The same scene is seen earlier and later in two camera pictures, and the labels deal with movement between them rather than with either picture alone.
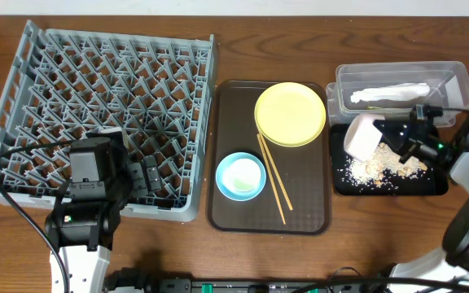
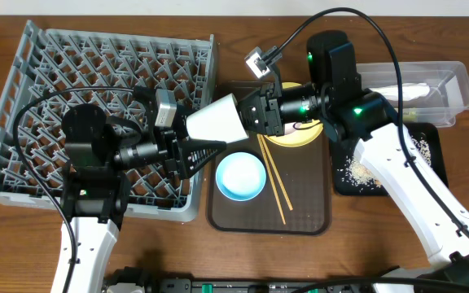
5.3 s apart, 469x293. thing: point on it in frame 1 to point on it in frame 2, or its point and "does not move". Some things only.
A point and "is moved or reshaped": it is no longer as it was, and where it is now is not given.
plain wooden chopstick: x=277 y=172 does not move
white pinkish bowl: x=362 y=136 is moved or reshaped
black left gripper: x=146 y=175 to x=173 y=150
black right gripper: x=403 y=129 to x=267 y=102
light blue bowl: x=240 y=177 does not move
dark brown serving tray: x=304 y=170 does not move
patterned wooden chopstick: x=273 y=188 does not move
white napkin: x=400 y=92 does not move
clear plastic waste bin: x=392 y=89 does not move
